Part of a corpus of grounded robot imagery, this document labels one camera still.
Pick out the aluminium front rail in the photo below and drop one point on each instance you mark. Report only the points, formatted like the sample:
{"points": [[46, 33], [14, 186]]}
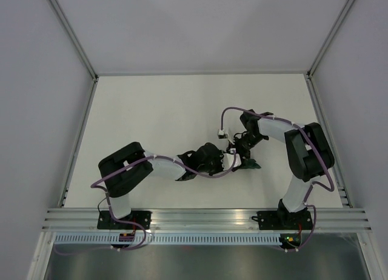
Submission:
{"points": [[328, 220]]}

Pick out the white slotted cable duct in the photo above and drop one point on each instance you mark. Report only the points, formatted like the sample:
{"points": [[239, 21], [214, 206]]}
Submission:
{"points": [[171, 238]]}

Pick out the dark green cloth napkin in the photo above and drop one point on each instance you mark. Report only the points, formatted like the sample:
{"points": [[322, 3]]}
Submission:
{"points": [[247, 164]]}

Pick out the aluminium rail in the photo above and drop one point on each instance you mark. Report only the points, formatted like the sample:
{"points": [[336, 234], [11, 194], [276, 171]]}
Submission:
{"points": [[328, 220], [78, 140], [322, 120]]}

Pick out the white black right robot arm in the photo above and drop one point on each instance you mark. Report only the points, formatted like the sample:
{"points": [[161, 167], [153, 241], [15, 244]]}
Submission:
{"points": [[309, 157]]}

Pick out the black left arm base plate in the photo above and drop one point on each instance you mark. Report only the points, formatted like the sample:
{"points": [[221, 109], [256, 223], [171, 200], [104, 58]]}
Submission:
{"points": [[134, 220]]}

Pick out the aluminium frame post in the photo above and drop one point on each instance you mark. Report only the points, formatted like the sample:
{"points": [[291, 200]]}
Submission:
{"points": [[335, 28], [64, 22]]}

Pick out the aluminium right side rail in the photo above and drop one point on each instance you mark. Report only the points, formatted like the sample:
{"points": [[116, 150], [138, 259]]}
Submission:
{"points": [[322, 120]]}

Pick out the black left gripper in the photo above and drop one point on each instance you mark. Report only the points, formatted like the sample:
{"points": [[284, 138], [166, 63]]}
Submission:
{"points": [[219, 157]]}

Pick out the aluminium right frame post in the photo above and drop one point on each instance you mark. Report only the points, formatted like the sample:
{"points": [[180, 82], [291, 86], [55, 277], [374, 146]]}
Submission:
{"points": [[335, 28]]}

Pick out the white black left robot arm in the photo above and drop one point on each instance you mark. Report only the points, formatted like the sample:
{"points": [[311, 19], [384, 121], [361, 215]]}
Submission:
{"points": [[126, 168]]}

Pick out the aluminium left frame post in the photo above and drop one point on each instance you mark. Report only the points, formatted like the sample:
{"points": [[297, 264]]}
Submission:
{"points": [[64, 22]]}

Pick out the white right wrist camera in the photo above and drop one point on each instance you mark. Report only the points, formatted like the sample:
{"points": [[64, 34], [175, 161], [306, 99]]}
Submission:
{"points": [[224, 134]]}

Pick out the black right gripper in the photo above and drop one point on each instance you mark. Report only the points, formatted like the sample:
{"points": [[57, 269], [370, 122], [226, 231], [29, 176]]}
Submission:
{"points": [[233, 145]]}

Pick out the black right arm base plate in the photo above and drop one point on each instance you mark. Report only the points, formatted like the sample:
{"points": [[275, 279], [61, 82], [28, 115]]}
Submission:
{"points": [[272, 221]]}

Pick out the aluminium left side rail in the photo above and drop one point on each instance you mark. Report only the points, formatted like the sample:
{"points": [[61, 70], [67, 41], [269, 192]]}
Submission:
{"points": [[78, 140]]}

